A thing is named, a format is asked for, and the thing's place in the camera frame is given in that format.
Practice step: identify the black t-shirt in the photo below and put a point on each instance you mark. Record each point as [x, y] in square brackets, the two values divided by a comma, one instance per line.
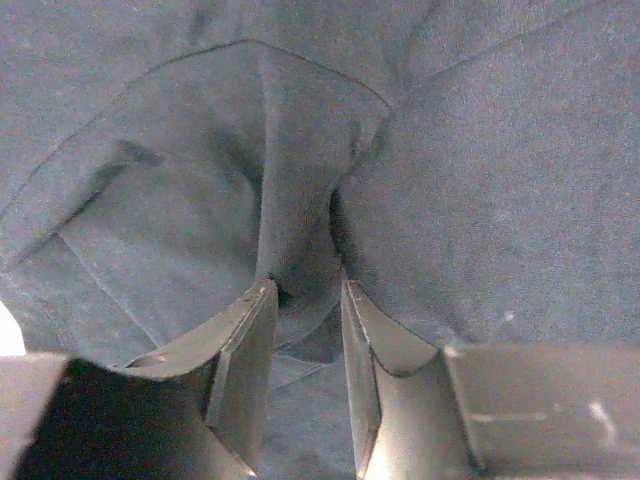
[473, 165]

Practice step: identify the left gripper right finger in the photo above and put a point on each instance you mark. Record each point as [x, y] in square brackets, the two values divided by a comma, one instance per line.
[488, 411]

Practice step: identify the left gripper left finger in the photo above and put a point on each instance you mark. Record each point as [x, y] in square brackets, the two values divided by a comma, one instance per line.
[192, 409]

